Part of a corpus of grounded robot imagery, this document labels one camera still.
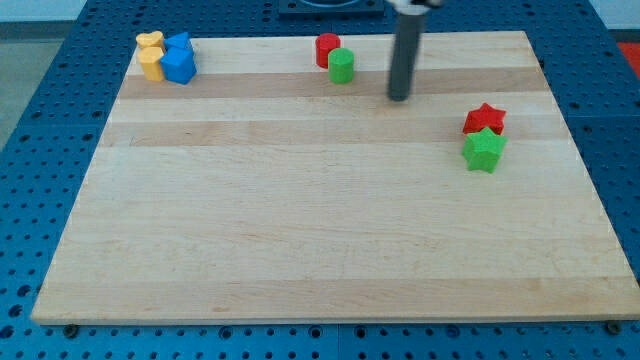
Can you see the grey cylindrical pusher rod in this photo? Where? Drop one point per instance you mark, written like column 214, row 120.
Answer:
column 407, row 37

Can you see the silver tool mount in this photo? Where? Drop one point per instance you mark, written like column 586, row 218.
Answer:
column 415, row 6

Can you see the green cylinder block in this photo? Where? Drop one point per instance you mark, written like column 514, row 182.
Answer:
column 341, row 65

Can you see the red cylinder block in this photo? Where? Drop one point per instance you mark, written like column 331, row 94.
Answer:
column 324, row 44

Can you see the red star block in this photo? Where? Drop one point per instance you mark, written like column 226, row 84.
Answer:
column 484, row 116

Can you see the green star block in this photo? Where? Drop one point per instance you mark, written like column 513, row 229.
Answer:
column 483, row 150

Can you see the wooden board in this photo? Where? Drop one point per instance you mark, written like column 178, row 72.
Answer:
column 261, row 192

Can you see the blue triangle block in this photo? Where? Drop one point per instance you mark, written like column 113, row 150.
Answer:
column 180, row 40

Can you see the blue pentagon block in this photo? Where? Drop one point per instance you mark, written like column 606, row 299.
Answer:
column 178, row 65

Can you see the yellow heart block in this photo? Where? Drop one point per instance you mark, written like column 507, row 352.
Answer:
column 151, row 39

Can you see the yellow hexagon block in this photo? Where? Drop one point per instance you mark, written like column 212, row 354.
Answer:
column 149, row 60

